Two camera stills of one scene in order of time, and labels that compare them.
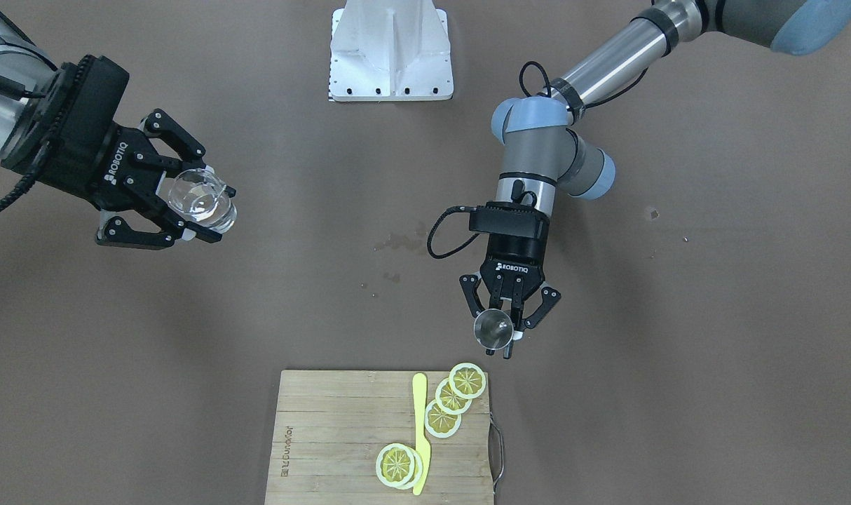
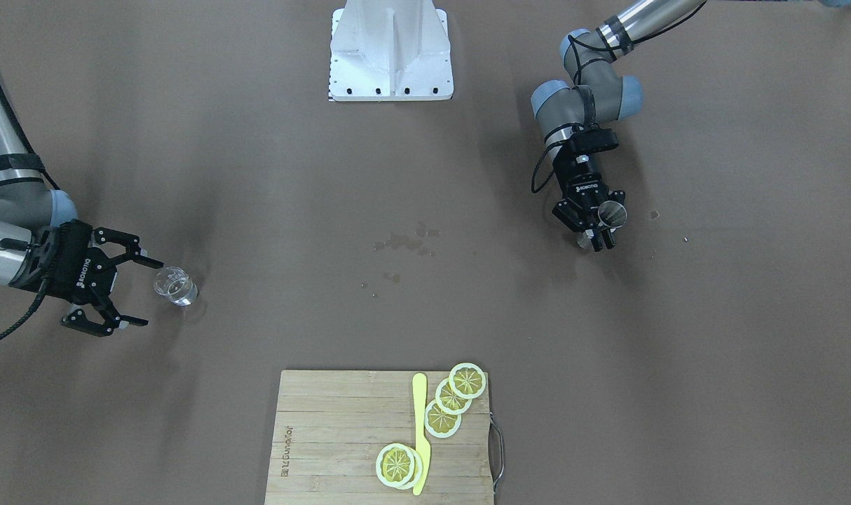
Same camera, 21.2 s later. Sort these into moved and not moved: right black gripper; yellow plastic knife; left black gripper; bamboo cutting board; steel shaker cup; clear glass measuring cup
Moved: steel shaker cup; clear glass measuring cup; right black gripper; left black gripper
Not moved: bamboo cutting board; yellow plastic knife
